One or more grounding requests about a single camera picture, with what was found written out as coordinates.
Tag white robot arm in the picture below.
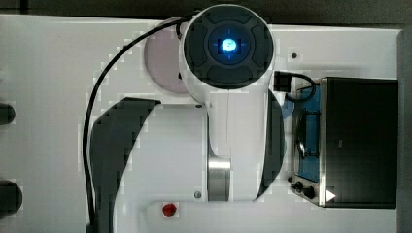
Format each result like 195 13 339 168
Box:
89 4 284 233

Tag lilac round plate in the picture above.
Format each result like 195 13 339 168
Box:
144 28 188 94

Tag blue plastic cup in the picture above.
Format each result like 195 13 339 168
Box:
281 100 294 119

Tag red strawberry toy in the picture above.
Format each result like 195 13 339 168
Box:
162 203 177 217

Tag black and steel toaster oven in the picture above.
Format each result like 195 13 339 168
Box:
289 77 398 209

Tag black cylinder upper left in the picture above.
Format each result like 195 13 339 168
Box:
0 103 16 125

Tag black cylinder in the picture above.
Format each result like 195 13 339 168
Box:
0 180 22 219
0 103 16 125

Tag black cylinder lower left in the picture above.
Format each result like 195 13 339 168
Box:
0 180 22 219

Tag black camera box with cable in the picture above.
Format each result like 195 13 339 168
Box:
273 71 316 103

